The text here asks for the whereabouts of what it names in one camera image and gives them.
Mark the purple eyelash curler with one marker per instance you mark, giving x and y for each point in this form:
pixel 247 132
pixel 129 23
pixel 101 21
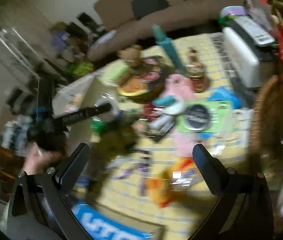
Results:
pixel 141 167

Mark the white and teal dispenser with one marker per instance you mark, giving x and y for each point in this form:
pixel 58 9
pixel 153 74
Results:
pixel 169 105

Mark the black cushion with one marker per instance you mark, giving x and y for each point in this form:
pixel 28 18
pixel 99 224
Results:
pixel 142 8

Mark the blue packet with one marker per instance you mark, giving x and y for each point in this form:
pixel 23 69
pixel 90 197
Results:
pixel 222 94

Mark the white storage tray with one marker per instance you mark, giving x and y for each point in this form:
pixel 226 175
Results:
pixel 88 91

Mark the blue printed box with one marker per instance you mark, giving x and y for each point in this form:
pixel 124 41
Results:
pixel 101 227

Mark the green lid snack box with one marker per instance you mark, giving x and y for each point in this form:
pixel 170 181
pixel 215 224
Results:
pixel 115 73

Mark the Nivea men tin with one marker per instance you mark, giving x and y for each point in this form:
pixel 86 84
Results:
pixel 197 117

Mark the white tissue box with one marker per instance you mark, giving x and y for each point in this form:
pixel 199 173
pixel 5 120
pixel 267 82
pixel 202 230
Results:
pixel 253 66

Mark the wicker basket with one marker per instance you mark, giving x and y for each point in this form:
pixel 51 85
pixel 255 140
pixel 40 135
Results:
pixel 266 131

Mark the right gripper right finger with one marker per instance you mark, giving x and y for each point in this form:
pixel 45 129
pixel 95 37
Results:
pixel 213 172

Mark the white clothes rack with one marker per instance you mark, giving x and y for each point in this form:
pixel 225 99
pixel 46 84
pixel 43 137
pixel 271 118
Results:
pixel 25 57

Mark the yellow soap packet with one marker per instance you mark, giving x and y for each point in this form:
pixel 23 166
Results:
pixel 172 183

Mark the yellow checkered tablecloth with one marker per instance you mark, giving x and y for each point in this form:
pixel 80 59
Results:
pixel 120 201

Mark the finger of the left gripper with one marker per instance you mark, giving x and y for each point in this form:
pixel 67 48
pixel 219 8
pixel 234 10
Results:
pixel 78 116

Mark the teal spray bottle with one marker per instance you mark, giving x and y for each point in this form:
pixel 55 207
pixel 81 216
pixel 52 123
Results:
pixel 166 44

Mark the white lip balm tube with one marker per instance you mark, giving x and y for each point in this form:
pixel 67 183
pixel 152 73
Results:
pixel 161 121

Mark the green card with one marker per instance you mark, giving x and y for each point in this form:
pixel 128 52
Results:
pixel 221 117

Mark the instant noodle bowl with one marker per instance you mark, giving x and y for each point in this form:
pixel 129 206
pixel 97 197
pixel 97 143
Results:
pixel 146 82

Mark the red jar with glass top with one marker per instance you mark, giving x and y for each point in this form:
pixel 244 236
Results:
pixel 196 71

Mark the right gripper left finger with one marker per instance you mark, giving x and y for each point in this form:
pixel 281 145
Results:
pixel 69 169

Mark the pink sock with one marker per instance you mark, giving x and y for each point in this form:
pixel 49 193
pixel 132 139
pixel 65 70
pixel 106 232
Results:
pixel 180 87

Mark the brown bear figurine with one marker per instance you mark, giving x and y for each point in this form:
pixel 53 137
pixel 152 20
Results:
pixel 131 56

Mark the person left hand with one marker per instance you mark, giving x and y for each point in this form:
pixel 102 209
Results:
pixel 36 162

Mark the clear plastic cup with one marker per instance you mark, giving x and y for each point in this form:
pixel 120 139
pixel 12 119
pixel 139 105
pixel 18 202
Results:
pixel 108 108

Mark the brown sofa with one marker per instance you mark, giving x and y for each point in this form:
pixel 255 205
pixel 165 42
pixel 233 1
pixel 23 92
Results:
pixel 129 21

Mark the remote control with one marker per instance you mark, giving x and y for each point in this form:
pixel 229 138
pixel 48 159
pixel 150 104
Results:
pixel 260 36

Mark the black mascara tube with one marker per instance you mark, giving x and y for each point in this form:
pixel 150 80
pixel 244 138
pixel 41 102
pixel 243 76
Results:
pixel 159 135

